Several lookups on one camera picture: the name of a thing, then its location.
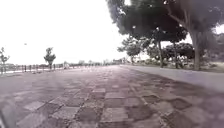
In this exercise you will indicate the row of large trees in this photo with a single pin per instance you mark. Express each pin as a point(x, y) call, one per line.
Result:
point(160, 20)

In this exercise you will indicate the low grey concrete wall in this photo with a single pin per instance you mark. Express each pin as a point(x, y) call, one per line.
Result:
point(193, 78)

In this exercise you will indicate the checkered grey paved path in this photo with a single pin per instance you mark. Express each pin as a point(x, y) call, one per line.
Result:
point(110, 93)

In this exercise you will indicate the grass strip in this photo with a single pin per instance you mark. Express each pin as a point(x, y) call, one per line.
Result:
point(215, 67)

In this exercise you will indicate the dark railing fence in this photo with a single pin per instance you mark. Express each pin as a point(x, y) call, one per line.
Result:
point(33, 68)

